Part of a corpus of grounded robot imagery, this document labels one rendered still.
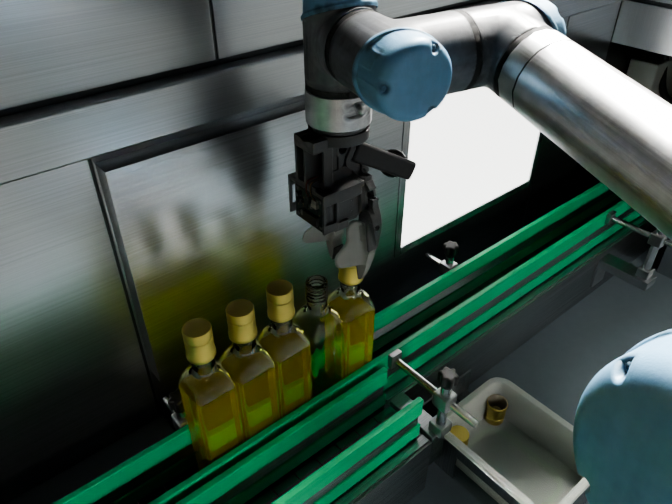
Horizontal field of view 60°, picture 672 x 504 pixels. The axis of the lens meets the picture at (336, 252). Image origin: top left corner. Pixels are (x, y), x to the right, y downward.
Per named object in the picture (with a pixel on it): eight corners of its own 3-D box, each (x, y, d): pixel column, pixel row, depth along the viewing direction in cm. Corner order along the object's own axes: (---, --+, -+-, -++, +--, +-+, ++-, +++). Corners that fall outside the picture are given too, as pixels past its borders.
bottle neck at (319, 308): (318, 298, 81) (318, 271, 78) (332, 309, 79) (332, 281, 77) (301, 307, 80) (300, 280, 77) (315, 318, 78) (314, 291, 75)
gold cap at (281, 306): (285, 300, 77) (283, 275, 75) (300, 315, 75) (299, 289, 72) (262, 311, 75) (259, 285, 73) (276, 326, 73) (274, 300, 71)
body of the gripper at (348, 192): (288, 214, 73) (283, 125, 66) (341, 193, 78) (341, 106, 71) (325, 241, 69) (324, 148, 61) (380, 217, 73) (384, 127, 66)
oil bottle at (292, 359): (293, 408, 92) (286, 307, 80) (315, 431, 89) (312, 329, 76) (264, 427, 89) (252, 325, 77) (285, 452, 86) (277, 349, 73)
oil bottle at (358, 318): (350, 373, 98) (352, 273, 86) (372, 393, 95) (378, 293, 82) (324, 389, 96) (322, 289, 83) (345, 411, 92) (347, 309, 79)
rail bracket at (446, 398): (396, 382, 96) (401, 327, 89) (476, 450, 86) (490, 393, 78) (383, 391, 95) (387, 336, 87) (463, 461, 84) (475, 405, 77)
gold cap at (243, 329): (247, 320, 74) (244, 294, 72) (263, 335, 72) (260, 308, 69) (223, 332, 72) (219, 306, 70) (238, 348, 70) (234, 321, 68)
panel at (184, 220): (521, 179, 132) (554, 24, 112) (532, 184, 130) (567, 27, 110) (150, 370, 86) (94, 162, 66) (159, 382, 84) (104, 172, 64)
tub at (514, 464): (490, 403, 109) (498, 371, 104) (600, 487, 95) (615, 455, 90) (426, 454, 100) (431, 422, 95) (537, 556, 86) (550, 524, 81)
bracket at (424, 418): (402, 416, 99) (405, 389, 95) (444, 453, 93) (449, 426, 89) (386, 427, 97) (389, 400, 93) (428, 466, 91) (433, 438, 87)
